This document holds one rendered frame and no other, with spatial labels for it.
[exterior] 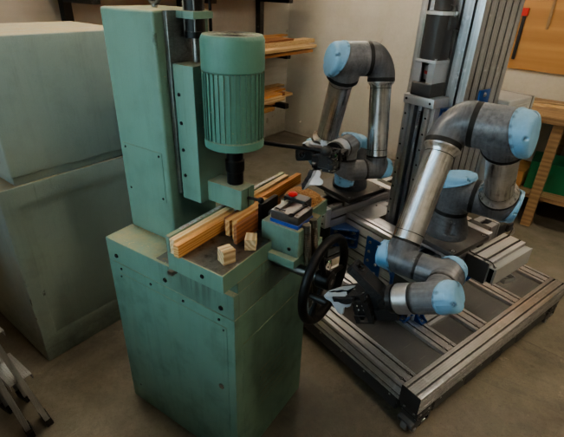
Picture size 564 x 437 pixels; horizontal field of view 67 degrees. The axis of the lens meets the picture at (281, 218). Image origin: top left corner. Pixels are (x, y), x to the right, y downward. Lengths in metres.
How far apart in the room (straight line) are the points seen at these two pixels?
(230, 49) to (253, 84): 0.11
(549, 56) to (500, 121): 3.03
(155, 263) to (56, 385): 0.99
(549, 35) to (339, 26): 1.92
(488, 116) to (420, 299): 0.47
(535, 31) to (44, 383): 4.04
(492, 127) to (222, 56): 0.69
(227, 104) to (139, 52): 0.31
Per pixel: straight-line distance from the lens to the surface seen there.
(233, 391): 1.53
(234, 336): 1.35
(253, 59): 1.19
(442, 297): 1.01
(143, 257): 1.48
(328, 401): 2.04
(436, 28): 1.65
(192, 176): 1.38
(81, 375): 2.27
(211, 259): 1.23
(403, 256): 1.12
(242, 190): 1.31
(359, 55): 1.54
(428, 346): 2.08
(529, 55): 4.19
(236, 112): 1.20
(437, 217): 1.60
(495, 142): 1.17
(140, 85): 1.38
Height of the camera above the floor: 1.58
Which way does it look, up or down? 28 degrees down
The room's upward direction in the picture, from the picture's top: 2 degrees clockwise
